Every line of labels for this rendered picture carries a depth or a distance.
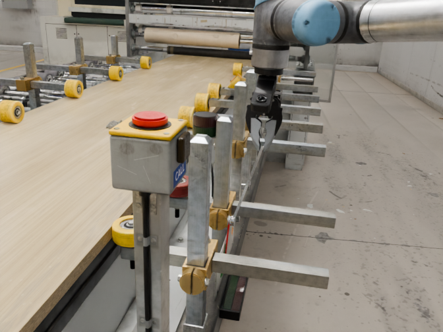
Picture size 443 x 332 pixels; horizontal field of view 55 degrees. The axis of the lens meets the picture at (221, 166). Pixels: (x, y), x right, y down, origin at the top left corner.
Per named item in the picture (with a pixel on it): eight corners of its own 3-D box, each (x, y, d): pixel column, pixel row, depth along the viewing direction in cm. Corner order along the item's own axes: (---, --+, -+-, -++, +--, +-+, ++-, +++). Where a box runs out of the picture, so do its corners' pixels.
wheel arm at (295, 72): (315, 76, 267) (316, 70, 266) (316, 77, 264) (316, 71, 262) (237, 70, 275) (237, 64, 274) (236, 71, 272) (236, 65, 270)
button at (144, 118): (172, 126, 50) (172, 112, 49) (161, 136, 46) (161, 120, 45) (140, 123, 50) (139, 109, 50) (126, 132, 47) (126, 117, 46)
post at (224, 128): (224, 282, 118) (233, 114, 100) (221, 290, 115) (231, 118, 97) (211, 280, 118) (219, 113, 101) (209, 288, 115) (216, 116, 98)
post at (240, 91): (238, 226, 139) (248, 81, 122) (236, 232, 136) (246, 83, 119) (228, 225, 140) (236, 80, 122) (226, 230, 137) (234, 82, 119)
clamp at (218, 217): (235, 207, 117) (236, 191, 115) (226, 232, 105) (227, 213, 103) (215, 205, 118) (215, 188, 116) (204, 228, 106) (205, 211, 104)
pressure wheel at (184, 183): (194, 211, 119) (196, 174, 115) (187, 225, 112) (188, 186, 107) (167, 208, 120) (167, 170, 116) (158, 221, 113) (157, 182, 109)
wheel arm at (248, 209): (333, 225, 110) (335, 211, 108) (333, 232, 107) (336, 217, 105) (171, 205, 117) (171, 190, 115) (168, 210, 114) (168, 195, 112)
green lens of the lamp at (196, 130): (219, 131, 104) (219, 122, 103) (214, 138, 98) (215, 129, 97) (196, 129, 105) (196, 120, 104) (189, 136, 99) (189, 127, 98)
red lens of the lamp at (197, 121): (219, 121, 103) (220, 112, 102) (215, 128, 97) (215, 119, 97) (196, 119, 104) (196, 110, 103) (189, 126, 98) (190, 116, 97)
